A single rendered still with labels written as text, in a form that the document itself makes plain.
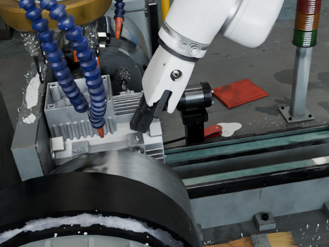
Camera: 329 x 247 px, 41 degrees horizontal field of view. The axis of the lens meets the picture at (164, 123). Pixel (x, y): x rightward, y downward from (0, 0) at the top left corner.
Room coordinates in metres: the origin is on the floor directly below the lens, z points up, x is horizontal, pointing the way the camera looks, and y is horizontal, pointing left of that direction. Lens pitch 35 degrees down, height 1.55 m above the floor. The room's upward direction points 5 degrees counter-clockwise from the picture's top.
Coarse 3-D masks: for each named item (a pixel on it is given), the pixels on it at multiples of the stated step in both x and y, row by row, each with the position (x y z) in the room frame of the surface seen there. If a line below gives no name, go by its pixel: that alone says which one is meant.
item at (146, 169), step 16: (80, 160) 0.48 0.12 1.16; (96, 160) 0.47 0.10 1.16; (112, 160) 0.47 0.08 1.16; (128, 160) 0.48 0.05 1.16; (144, 160) 0.49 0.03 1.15; (128, 176) 0.44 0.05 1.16; (144, 176) 0.45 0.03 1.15; (160, 176) 0.46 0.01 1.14; (176, 176) 0.49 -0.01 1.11; (176, 192) 0.45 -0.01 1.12
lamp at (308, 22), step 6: (318, 12) 1.04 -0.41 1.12; (300, 18) 1.04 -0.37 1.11; (306, 18) 1.03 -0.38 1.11; (312, 18) 1.03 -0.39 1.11; (318, 18) 1.04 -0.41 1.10; (300, 24) 1.04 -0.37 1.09; (306, 24) 1.03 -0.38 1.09; (312, 24) 1.03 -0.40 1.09; (318, 24) 1.05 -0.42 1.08; (306, 30) 1.03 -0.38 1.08
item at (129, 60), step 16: (112, 16) 1.04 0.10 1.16; (64, 32) 1.00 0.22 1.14; (112, 32) 0.94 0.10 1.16; (128, 32) 0.98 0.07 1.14; (64, 48) 0.92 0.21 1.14; (112, 48) 0.92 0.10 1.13; (128, 48) 0.93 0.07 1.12; (144, 48) 0.97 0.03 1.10; (112, 64) 0.92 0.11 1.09; (128, 64) 0.92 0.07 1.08; (144, 64) 0.93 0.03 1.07; (112, 80) 0.92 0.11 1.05; (128, 80) 0.90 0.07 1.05
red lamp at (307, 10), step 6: (300, 0) 1.05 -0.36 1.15; (306, 0) 1.04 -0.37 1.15; (312, 0) 1.03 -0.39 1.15; (318, 0) 1.04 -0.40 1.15; (300, 6) 1.05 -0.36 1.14; (306, 6) 1.04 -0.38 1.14; (312, 6) 1.03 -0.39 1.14; (318, 6) 1.04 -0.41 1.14; (300, 12) 1.05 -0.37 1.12; (306, 12) 1.04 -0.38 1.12; (312, 12) 1.03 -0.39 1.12
